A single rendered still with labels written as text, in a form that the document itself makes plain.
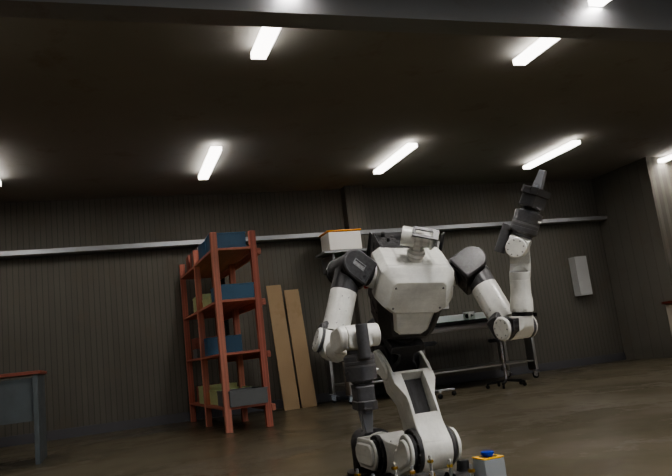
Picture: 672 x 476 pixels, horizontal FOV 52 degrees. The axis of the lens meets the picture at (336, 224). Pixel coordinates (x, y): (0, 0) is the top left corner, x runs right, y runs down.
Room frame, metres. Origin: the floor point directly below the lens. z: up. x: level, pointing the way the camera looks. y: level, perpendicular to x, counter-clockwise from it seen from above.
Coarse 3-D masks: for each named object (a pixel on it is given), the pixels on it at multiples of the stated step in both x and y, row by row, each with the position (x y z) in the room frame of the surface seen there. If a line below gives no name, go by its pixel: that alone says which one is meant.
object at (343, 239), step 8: (328, 232) 9.64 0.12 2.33; (336, 232) 9.66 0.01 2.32; (344, 232) 9.69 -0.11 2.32; (352, 232) 9.73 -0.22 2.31; (328, 240) 9.63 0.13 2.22; (336, 240) 9.65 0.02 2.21; (344, 240) 9.69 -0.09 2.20; (352, 240) 9.73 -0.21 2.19; (360, 240) 9.77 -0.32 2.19; (328, 248) 9.67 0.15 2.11; (336, 248) 9.65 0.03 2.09; (344, 248) 9.69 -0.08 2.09; (352, 248) 9.73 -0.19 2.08; (360, 248) 9.78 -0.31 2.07
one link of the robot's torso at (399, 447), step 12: (396, 432) 2.74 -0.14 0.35; (456, 432) 2.41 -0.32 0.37; (384, 444) 2.67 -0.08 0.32; (396, 444) 2.57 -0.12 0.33; (408, 444) 2.36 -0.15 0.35; (384, 456) 2.66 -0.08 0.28; (396, 456) 2.44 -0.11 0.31; (408, 456) 2.35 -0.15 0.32; (384, 468) 2.68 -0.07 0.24; (408, 468) 2.38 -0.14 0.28
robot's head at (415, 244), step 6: (408, 228) 2.26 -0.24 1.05; (402, 234) 2.26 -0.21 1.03; (408, 234) 2.25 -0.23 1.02; (426, 234) 2.26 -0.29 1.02; (432, 234) 2.25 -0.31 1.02; (402, 240) 2.26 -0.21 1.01; (408, 240) 2.26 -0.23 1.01; (414, 240) 2.26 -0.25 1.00; (420, 240) 2.26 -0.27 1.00; (426, 240) 2.26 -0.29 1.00; (408, 246) 2.29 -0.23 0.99; (414, 246) 2.28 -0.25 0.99; (420, 246) 2.28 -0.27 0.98; (426, 246) 2.27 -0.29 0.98; (408, 252) 2.30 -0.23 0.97; (414, 252) 2.29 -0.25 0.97; (420, 252) 2.29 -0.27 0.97
